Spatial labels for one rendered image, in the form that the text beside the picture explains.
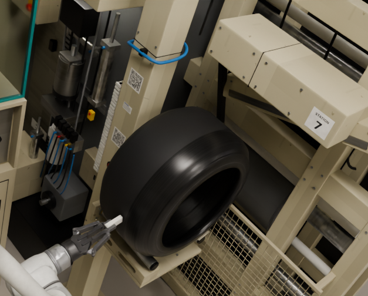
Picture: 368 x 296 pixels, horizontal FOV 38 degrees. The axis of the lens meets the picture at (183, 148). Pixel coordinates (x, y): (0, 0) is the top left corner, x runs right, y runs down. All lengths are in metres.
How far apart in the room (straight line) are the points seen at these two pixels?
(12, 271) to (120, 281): 1.74
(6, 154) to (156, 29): 0.92
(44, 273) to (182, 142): 0.63
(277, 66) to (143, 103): 0.52
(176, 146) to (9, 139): 0.82
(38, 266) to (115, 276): 1.48
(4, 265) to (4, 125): 0.88
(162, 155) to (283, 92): 0.48
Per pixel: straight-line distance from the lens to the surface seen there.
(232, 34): 2.01
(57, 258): 1.85
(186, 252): 2.43
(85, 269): 2.79
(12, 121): 2.32
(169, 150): 1.87
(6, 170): 2.43
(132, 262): 2.24
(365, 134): 1.94
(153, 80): 1.99
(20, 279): 1.60
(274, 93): 1.93
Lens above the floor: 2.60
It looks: 37 degrees down
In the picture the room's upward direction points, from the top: 22 degrees clockwise
